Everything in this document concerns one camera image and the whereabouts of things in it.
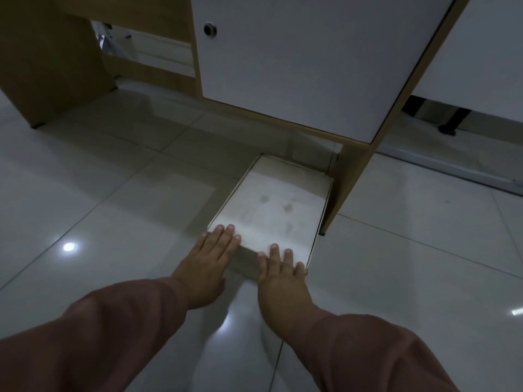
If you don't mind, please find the black table leg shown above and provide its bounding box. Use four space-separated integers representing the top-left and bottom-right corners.
402 95 471 137

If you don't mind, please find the white furniture panel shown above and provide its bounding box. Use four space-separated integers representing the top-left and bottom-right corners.
410 0 523 128

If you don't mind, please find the person's left hand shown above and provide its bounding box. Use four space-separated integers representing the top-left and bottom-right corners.
171 224 242 311

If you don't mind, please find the white cabinet door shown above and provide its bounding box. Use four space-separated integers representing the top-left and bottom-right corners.
190 0 457 144

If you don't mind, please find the person's right forearm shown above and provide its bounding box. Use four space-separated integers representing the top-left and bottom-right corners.
281 309 462 392

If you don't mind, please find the person's right hand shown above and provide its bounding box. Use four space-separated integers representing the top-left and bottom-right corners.
257 243 321 344

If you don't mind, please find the white box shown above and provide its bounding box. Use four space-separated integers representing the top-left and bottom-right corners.
208 154 334 281

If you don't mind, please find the person's left forearm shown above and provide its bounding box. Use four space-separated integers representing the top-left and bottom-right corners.
0 277 191 392

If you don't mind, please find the white metal frame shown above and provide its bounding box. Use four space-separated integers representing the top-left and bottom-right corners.
91 20 135 58

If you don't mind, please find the white floor cable duct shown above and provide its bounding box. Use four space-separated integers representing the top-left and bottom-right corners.
378 143 523 197

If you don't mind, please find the wooden desk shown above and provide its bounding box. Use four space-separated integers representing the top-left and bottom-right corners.
0 0 475 237

